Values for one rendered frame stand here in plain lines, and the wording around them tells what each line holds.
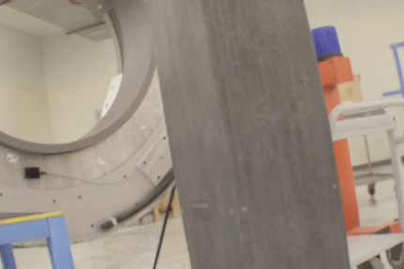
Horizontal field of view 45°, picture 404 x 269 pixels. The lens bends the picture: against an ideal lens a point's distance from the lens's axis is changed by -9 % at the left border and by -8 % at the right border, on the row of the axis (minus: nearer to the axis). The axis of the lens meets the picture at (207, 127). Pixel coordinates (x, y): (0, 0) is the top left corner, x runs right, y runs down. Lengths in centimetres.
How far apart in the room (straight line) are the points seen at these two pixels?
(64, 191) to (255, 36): 89
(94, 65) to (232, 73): 1070
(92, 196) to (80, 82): 1006
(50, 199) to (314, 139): 90
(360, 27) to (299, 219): 971
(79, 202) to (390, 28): 944
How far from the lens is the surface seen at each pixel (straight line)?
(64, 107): 1183
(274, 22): 101
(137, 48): 192
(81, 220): 166
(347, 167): 219
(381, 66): 1049
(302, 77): 101
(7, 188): 158
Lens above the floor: 64
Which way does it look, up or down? 4 degrees up
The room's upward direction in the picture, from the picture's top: 10 degrees counter-clockwise
